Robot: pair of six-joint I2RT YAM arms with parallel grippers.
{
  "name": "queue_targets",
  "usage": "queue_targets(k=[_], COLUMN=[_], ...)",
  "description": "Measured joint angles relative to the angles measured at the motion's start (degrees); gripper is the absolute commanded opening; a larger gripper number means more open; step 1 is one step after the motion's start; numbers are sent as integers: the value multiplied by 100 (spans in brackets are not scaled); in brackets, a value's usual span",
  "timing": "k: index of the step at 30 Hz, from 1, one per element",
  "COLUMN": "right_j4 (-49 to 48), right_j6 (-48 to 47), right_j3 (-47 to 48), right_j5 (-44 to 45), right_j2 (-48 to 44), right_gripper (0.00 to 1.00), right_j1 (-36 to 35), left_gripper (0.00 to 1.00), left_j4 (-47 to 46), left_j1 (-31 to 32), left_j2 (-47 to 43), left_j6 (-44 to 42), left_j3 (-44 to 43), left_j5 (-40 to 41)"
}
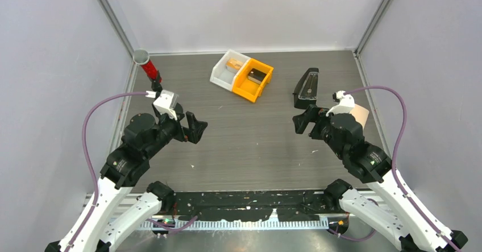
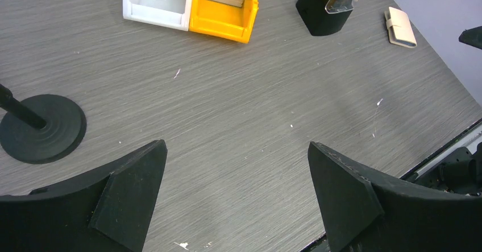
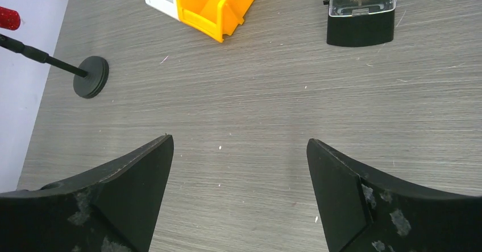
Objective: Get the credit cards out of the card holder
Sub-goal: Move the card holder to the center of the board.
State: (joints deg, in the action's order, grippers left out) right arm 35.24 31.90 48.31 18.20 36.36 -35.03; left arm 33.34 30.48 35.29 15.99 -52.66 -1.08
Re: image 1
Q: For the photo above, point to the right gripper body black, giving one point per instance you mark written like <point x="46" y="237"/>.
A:
<point x="321" y="120"/>

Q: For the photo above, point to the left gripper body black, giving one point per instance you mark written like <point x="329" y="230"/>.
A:
<point x="173" y="127"/>

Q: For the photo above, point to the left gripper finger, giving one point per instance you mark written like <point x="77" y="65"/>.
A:
<point x="196" y="130"/>
<point x="192" y="121"/>

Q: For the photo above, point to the beige card holder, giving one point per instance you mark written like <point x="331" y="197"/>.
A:
<point x="360" y="114"/>

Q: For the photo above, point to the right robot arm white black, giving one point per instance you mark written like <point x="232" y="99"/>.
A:
<point x="408" y="225"/>

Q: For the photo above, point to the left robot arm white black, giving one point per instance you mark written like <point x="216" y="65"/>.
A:
<point x="143" y="138"/>

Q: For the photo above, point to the black card stack in bin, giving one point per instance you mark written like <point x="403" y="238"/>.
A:
<point x="256" y="76"/>

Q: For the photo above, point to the gold card stack in bin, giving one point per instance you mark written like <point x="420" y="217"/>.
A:
<point x="234" y="65"/>

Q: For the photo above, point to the black metronome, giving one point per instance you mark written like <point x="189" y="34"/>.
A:
<point x="305" y="92"/>

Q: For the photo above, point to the yellow plastic bin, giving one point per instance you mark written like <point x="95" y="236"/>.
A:
<point x="250" y="90"/>

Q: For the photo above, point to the white plastic bin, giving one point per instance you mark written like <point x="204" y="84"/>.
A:
<point x="220" y="76"/>

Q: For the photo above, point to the red microphone on stand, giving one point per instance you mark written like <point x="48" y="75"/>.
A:
<point x="142" y="58"/>

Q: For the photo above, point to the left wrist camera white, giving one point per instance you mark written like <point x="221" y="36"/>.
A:
<point x="164" y="103"/>

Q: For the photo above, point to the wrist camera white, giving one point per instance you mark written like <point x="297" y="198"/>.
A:
<point x="164" y="103"/>
<point x="344" y="103"/>

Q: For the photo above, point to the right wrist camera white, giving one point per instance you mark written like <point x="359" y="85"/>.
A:
<point x="344" y="103"/>

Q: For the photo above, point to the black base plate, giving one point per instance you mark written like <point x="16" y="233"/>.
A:
<point x="250" y="206"/>

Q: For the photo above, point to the perforated metal rail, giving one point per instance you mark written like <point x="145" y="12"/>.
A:
<point x="269" y="224"/>

